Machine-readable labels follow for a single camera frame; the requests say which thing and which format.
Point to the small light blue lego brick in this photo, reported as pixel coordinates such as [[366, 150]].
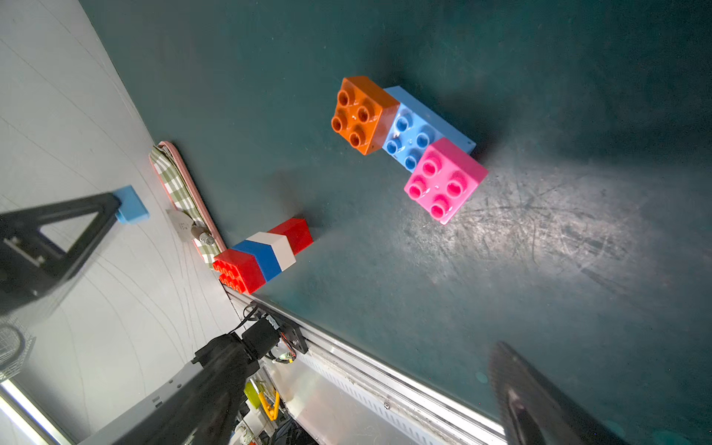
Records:
[[131, 210]]

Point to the pink tray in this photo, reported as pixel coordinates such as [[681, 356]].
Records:
[[192, 194]]

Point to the white lego brick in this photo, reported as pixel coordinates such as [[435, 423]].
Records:
[[280, 246]]

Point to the red sloped lego brick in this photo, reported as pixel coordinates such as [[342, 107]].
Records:
[[240, 271]]

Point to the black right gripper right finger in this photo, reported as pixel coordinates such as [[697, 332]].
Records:
[[534, 411]]

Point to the pink lego brick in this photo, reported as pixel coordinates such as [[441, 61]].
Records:
[[444, 180]]

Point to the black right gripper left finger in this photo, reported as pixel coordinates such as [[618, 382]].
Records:
[[199, 405]]

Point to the orange lego brick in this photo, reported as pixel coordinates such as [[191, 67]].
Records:
[[364, 114]]

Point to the green checkered cloth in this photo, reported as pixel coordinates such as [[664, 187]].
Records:
[[178, 189]]

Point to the dark blue lego brick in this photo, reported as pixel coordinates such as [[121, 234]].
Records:
[[264, 255]]

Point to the green table mat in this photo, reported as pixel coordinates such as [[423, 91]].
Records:
[[587, 248]]

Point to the red square lego brick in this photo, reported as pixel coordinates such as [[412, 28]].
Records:
[[297, 232]]

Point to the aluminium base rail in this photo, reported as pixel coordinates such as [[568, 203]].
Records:
[[455, 423]]

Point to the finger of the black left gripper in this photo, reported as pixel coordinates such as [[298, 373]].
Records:
[[32, 265]]

